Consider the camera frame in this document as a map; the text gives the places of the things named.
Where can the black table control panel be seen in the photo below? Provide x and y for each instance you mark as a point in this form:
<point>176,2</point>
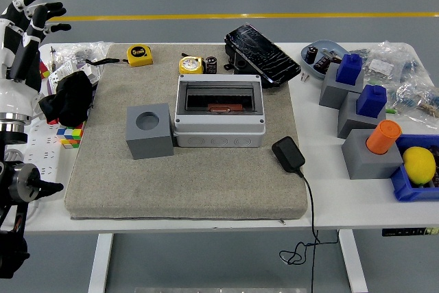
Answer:
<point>404,232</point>

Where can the orange cylinder battery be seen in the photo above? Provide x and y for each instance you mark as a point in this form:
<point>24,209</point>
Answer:
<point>226,108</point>
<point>383,137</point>

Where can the blue block battery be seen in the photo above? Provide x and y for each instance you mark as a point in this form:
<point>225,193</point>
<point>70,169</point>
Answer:
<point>371,101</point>
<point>349,70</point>

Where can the white table leg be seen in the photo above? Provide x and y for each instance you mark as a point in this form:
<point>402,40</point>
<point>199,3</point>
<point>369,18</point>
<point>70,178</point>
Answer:
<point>101,262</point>
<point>353,262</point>

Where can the grey-brown mat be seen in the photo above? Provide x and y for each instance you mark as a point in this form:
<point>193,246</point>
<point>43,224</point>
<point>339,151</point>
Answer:
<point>205,183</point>

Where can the grey block holder round hole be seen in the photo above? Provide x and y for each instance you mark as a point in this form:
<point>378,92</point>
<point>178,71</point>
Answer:
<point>151,145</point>
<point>363,166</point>

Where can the yellow lemon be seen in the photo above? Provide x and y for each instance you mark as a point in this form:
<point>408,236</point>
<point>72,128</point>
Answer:
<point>419,165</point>

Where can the dark red capacitor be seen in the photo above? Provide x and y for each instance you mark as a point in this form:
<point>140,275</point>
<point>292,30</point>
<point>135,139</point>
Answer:
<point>321,63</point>

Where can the clear bag of parts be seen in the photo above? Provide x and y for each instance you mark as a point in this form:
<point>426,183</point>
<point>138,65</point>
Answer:
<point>415,95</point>
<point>82,51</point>
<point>384,63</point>

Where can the black power adapter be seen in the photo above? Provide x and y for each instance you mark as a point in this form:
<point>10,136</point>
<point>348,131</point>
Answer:
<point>288,154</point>

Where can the silver metal part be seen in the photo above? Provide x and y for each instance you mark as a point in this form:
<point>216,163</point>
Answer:
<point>328,54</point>

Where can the yellow round tape measure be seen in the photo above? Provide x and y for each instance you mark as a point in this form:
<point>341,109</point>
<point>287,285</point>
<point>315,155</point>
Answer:
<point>190,65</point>

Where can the white power strip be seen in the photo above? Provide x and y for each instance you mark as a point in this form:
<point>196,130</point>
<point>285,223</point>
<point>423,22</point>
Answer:
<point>44,155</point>

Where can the blue-grey oval tray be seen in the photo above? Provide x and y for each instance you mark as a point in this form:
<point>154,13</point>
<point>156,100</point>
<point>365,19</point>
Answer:
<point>327,44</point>

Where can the green connector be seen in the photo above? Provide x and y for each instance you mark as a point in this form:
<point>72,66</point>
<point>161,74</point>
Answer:
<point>391,111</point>

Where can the silver pen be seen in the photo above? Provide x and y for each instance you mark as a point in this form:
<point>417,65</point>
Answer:
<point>53,58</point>

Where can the white printed carton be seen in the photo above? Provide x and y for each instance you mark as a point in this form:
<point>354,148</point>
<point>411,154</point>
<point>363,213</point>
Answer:
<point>60,72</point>

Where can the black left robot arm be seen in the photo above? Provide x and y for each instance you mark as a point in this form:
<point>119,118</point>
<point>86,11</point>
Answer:
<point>13,183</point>

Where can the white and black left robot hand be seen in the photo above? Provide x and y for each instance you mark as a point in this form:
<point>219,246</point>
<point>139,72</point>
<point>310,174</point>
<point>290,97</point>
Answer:
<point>15,97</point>

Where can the black capacitor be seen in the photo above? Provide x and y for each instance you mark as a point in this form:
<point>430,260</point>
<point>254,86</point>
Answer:
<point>211,66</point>
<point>312,54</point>

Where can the blue plastic bin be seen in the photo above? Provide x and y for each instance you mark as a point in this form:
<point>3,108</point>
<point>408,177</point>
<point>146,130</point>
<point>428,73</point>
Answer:
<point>401,186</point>

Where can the grey plastic enclosure box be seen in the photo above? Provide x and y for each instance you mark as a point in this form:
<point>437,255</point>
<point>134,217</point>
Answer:
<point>219,135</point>

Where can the yellow square tape measure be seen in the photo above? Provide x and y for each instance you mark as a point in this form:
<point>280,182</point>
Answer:
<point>140,56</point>

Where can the transparent hinged box lid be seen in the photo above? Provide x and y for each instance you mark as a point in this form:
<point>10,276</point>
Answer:
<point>219,92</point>

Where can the black cloth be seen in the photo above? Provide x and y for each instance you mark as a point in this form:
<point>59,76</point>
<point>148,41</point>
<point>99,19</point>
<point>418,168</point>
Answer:
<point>68,97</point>

